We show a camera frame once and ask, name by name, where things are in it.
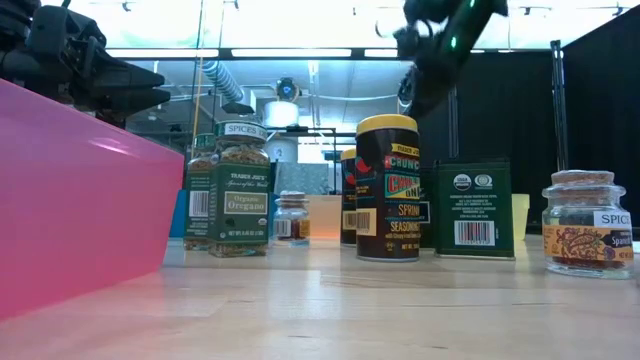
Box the small clear cup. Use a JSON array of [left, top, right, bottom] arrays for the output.
[[272, 189, 312, 248]]

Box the grey curtain stand pole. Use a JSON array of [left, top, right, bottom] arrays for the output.
[[549, 39, 571, 172]]

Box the dark green spice tin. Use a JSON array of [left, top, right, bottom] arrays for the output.
[[433, 159, 517, 261]]

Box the silver flexible ceiling duct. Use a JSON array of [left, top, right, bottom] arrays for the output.
[[201, 59, 245, 104]]

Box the black curtain partition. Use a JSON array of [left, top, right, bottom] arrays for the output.
[[417, 4, 640, 236]]

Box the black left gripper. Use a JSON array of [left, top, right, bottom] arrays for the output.
[[0, 4, 173, 129]]

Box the blue plastic bin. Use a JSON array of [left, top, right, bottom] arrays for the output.
[[168, 188, 189, 239]]

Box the oregano glass jar green label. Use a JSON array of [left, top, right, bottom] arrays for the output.
[[207, 119, 273, 259], [182, 132, 217, 252]]

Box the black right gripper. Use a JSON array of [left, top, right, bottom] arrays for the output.
[[398, 47, 457, 121]]

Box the orange plastic bin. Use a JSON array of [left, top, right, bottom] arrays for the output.
[[305, 194, 344, 242]]

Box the white round ceiling device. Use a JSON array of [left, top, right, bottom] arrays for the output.
[[261, 76, 302, 129]]

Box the small glass jar cork lid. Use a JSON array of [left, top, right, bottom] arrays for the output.
[[541, 169, 637, 281]]

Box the long ceiling light bar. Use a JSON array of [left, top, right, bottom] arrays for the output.
[[106, 47, 401, 61]]

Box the yellow plastic bin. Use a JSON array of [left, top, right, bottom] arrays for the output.
[[510, 193, 531, 242]]

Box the pink plastic tray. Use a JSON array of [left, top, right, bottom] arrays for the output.
[[0, 77, 186, 322]]

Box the black spice can yellow lid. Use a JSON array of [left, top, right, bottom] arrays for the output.
[[339, 147, 359, 248], [355, 113, 422, 263]]

